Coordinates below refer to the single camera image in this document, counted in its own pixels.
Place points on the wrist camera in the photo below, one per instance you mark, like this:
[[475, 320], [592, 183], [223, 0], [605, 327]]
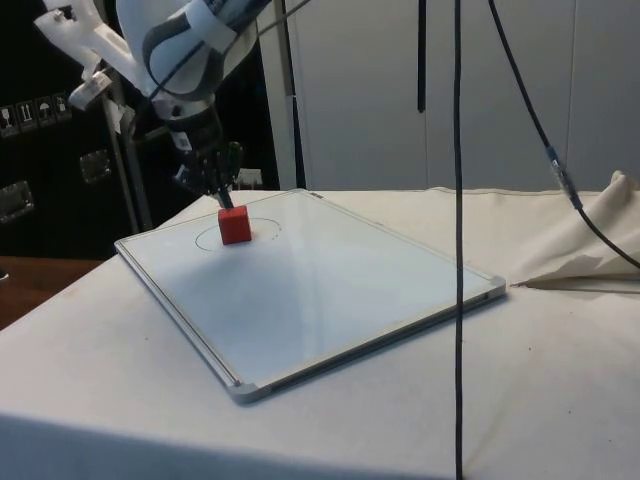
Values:
[[164, 107]]

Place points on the flat whiteboard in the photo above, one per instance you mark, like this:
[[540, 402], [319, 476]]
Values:
[[320, 300]]

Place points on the pale locker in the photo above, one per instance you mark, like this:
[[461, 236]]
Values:
[[355, 100], [500, 150]]

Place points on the white plastic bracket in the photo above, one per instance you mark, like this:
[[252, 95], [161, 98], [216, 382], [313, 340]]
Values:
[[107, 45]]

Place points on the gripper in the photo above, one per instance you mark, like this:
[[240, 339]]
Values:
[[196, 132]]

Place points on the grey metal stand pole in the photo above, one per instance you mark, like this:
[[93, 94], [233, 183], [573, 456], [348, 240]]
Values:
[[127, 170]]

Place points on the red cube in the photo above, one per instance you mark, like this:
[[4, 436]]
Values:
[[235, 227]]

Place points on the black cabinet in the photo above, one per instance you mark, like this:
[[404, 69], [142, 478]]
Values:
[[50, 200]]

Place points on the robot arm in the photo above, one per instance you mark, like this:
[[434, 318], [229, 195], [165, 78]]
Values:
[[131, 30]]

